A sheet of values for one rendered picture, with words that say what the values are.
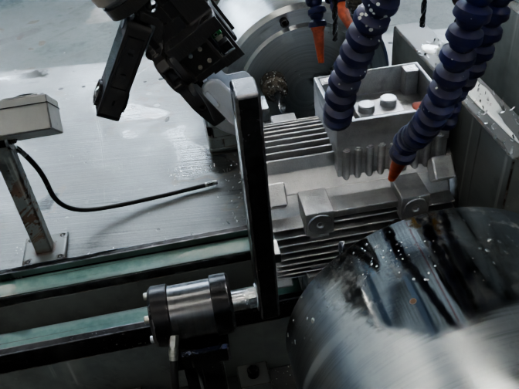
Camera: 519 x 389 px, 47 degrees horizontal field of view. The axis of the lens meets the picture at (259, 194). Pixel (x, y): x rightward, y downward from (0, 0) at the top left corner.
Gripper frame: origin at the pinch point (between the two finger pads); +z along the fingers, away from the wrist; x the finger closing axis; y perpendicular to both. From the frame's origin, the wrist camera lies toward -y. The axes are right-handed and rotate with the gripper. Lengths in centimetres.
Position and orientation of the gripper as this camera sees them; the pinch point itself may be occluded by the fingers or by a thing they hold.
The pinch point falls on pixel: (232, 130)
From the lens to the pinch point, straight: 71.0
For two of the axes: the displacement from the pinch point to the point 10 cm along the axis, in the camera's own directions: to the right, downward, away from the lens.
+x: -1.8, -6.1, 7.7
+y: 8.1, -5.4, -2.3
